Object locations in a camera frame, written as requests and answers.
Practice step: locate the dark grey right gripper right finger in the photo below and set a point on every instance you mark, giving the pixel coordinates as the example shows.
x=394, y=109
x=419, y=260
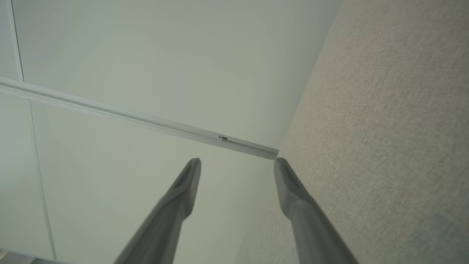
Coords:
x=307, y=227

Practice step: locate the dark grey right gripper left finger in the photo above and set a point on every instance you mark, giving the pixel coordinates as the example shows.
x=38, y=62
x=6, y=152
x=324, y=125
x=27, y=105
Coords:
x=165, y=220

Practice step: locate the grey metal partition post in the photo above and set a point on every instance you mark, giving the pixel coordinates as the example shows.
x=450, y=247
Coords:
x=110, y=110

